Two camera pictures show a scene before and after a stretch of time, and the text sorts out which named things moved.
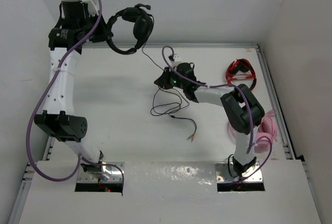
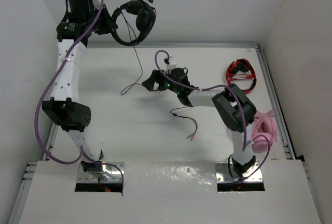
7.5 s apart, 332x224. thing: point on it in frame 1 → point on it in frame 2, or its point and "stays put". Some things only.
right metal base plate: [222, 173] stays put
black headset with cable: [140, 16] → [145, 17]
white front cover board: [174, 193] stays put
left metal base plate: [116, 175] stays put
